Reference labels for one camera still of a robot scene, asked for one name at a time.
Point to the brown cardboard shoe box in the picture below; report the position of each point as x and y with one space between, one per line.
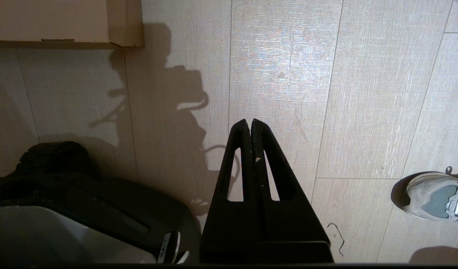
64 20

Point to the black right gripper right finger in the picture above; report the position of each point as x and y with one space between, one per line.
296 220

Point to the black silver robot base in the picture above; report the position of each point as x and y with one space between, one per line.
102 201

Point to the grey worn sneaker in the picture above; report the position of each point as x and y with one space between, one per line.
434 194

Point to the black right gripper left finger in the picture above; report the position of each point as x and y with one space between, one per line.
228 224

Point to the thin loose thread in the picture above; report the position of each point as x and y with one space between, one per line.
332 224

